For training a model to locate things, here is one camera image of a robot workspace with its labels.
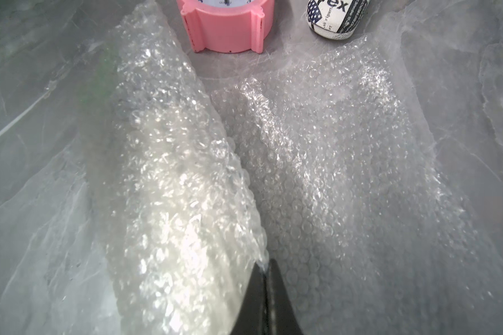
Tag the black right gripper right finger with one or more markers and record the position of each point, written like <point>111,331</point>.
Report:
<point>280,317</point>

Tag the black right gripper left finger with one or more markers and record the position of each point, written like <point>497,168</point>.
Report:
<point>252,317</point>

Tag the clear bubble wrap sheet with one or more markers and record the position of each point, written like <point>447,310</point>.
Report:
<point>377,169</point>

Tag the pink alarm clock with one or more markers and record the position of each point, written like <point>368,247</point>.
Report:
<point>227,26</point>

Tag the newspaper print wrapped vase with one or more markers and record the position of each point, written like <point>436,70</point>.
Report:
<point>335,19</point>

